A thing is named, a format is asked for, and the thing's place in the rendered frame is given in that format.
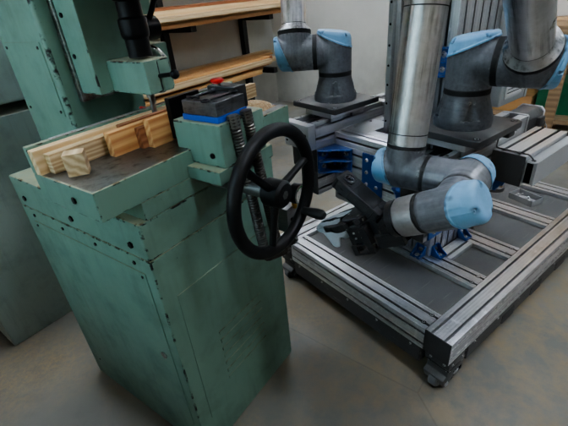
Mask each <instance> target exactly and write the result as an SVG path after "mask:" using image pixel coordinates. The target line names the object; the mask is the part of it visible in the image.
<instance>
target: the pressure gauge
mask: <svg viewBox="0 0 568 426"><path fill-rule="evenodd" d="M302 186H303V184H302V183H293V184H292V185H291V187H292V197H291V200H290V202H291V203H292V206H293V209H296V208H297V207H298V206H297V205H298V203H299V200H300V196H301V192H302Z"/></svg>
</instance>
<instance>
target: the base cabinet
mask: <svg viewBox="0 0 568 426"><path fill-rule="evenodd" d="M23 207H24V209H25V213H26V215H27V216H28V218H29V220H30V223H31V225H32V226H33V228H34V231H35V234H36V236H37V237H38V239H39V241H40V243H41V246H42V248H43V250H44V252H45V254H46V256H47V258H48V260H49V263H50V265H51V267H52V269H53V271H54V273H55V275H56V277H57V280H58V282H59V284H60V286H61V288H62V289H63V292H64V295H65V297H66V299H67V300H68V303H69V305H70V307H71V309H72V311H73V313H74V316H75V318H76V320H77V321H78V323H79V326H80V329H81V330H82V332H83V334H84V336H85V339H86V340H87V342H88V345H89V347H90V350H91V351H92V353H93V355H94V357H95V359H96V362H97V364H98V366H99V368H100V370H101V371H103V372H104V373H105V374H107V375H108V376H109V377H111V378H112V379H113V380H115V381H116V382H117V383H119V384H120V385H121V386H122V387H123V388H125V389H126V390H127V391H129V392H130V393H131V394H133V395H134V396H136V397H137V398H138V399H139V400H141V401H142V402H143V403H144V404H145V405H147V406H148V407H149V408H151V409H152V410H153V411H155V412H156V413H158V414H159V415H160V416H162V417H163V418H164V419H166V420H167V421H168V422H169V423H170V424H172V425H173V426H233V425H234V423H235V422H236V421H237V420H238V418H239V417H240V416H241V414H242V413H243V411H244V410H245V409H246V408H247V406H248V405H249V404H250V402H251V401H252V400H253V399H254V398H255V397H256V396H257V394H258V393H259V392H260V390H261V389H262V388H263V387H264V385H265V384H266V383H267V381H268V380H269V379H270V377H271V376H272V375H273V374H274V373H275V372H276V371H277V369H278V368H279V367H280V366H281V364H282V363H283V361H284V360H285V359H286V358H287V356H288V355H289V354H290V352H291V351H292V349H291V341H290V333H289V324H288V316H287V300H286V292H285V284H284V275H283V267H282V259H281V257H279V258H277V259H273V260H271V261H266V260H264V259H263V260H257V259H251V258H249V257H248V256H246V255H245V254H243V253H242V252H241V251H240V250H239V249H238V248H237V246H236V245H235V243H234V242H233V240H232V237H231V234H230V232H229V229H228V225H227V212H224V213H223V214H221V215H220V216H218V217H217V218H216V219H214V220H213V221H211V222H209V223H208V224H206V225H205V226H203V227H201V228H200V229H199V230H198V231H196V232H194V233H193V234H191V235H190V236H188V237H187V238H185V239H184V240H183V241H181V242H180V243H178V244H176V245H175V246H173V247H172V248H170V249H168V250H167V251H166V252H165V253H163V254H161V255H160V256H158V257H157V258H155V259H153V260H152V261H147V260H145V259H141V258H140V257H138V256H136V255H134V254H131V253H129V252H127V251H125V250H123V249H120V248H118V247H116V246H114V245H111V244H110V243H107V242H105V241H102V240H100V239H99V238H96V237H94V236H91V235H90V234H88V233H86V232H82V231H80V230H79V229H77V228H75V227H71V226H70V225H68V224H66V223H64V222H61V221H59V220H57V219H55V218H52V217H50V216H48V215H46V214H43V213H41V212H40V211H38V210H35V209H32V208H30V207H29V206H27V205H23ZM242 220H243V227H244V230H245V232H246V234H247V237H248V239H249V240H250V241H251V242H252V243H253V244H254V245H256V246H258V242H257V239H256V235H255V231H254V225H253V221H252V218H251V213H250V210H249V206H248V201H247V198H246V199H244V200H242Z"/></svg>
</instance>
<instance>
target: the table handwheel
mask: <svg viewBox="0 0 568 426"><path fill-rule="evenodd" d="M280 136H284V137H287V138H289V139H290V140H291V141H292V142H293V143H294V144H295V145H296V146H297V148H298V151H299V154H300V156H301V158H300V159H299V160H298V162H297V163H296V164H295V165H294V167H293V168H292V169H291V170H290V171H289V172H288V174H287V175H286V176H285V177H284V178H283V179H278V178H274V177H268V178H267V179H266V180H264V179H263V178H261V177H259V176H258V175H257V174H255V173H254V172H252V171H251V170H250V169H249V168H250V167H251V165H252V163H253V161H254V158H255V157H256V156H257V155H258V153H259V151H260V150H261V149H262V148H263V147H264V146H265V145H266V144H267V143H268V142H269V141H270V140H272V139H274V138H276V137H280ZM301 168H303V186H302V192H301V196H300V200H299V203H298V207H297V210H296V212H295V215H294V217H293V218H292V221H291V223H290V225H289V226H288V228H287V229H286V231H285V232H284V233H283V234H282V235H281V236H280V237H279V238H278V239H277V224H278V215H279V209H283V208H284V207H285V206H287V205H288V203H289V202H290V200H291V197H292V187H291V184H290V182H291V181H292V179H293V178H294V177H295V175H296V174H297V173H298V172H299V170H300V169H301ZM246 178H247V179H249V180H250V181H252V182H251V183H250V184H249V186H244V184H245V180H246ZM212 185H213V186H217V187H220V188H226V189H227V225H228V229H229V232H230V234H231V237H232V240H233V242H234V243H235V245H236V246H237V248H238V249H239V250H240V251H241V252H242V253H243V254H245V255H246V256H248V257H249V258H251V259H257V260H263V259H270V258H273V257H275V256H277V255H278V254H280V253H281V252H282V251H284V250H285V249H286V248H287V247H288V246H289V245H290V244H291V242H292V241H293V240H294V238H295V237H296V236H297V235H298V233H299V231H300V229H301V227H302V225H303V223H304V221H305V219H306V215H305V214H302V208H303V207H310V204H311V200H312V197H313V192H314V158H313V153H312V150H311V147H310V145H309V142H308V140H307V139H306V137H305V135H304V134H303V133H302V131H301V130H300V129H298V128H297V127H295V126H294V125H292V124H290V123H283V122H279V123H271V124H269V125H266V126H264V127H263V128H262V129H260V130H259V131H258V132H257V133H255V134H254V135H253V136H252V137H251V138H250V139H249V141H248V142H247V143H246V145H245V146H244V147H243V149H242V150H241V152H240V154H239V156H238V158H237V160H236V162H235V165H234V167H233V169H232V174H231V177H230V180H229V182H228V183H226V184H224V185H223V186H219V185H215V184H212ZM243 194H250V195H253V196H255V197H259V198H260V200H261V202H262V203H263V204H264V205H268V206H270V241H269V245H268V246H264V247H259V246H256V245H254V244H253V243H252V242H251V241H250V240H249V238H248V237H247V234H246V232H245V230H244V227H243V220H242V197H243Z"/></svg>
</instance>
